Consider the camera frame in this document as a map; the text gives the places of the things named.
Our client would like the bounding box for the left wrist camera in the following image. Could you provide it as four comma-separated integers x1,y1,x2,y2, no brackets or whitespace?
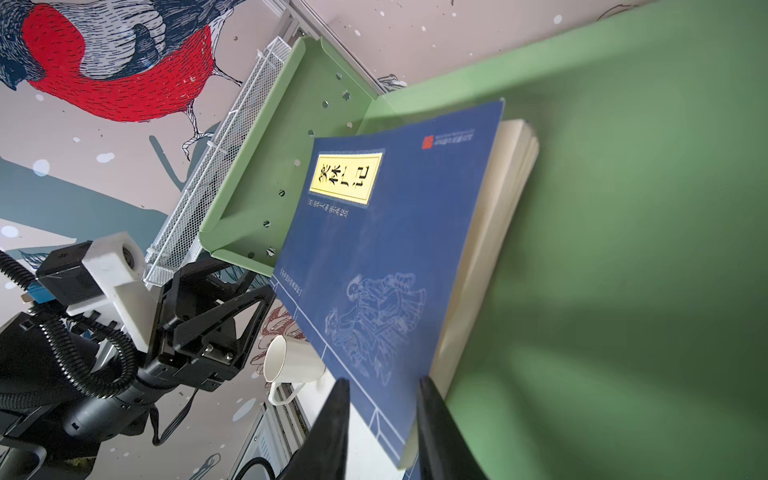
26,232,157,354

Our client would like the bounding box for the blue book yellow label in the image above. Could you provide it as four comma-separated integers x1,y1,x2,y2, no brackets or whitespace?
379,105,540,469

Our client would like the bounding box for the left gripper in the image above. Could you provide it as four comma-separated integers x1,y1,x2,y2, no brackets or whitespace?
139,258,276,392

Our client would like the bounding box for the green wooden two-tier shelf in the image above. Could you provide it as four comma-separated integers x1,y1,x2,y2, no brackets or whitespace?
197,0,768,480

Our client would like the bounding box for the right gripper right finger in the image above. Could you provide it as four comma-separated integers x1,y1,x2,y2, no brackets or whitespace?
417,376,487,480

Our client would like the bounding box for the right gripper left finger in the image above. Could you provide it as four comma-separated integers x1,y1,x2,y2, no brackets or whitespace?
278,378,351,479

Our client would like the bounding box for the blue book plain cover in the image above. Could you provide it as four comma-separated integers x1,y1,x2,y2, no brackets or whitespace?
272,100,504,467

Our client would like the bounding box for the white paper cup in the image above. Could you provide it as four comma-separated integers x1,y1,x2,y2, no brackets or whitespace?
263,335,326,406

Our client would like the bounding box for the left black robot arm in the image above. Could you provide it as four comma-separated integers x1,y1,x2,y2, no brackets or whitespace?
1,243,275,473

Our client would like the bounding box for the white mesh wall tray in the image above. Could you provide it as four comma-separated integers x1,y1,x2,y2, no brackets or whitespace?
144,37,291,287

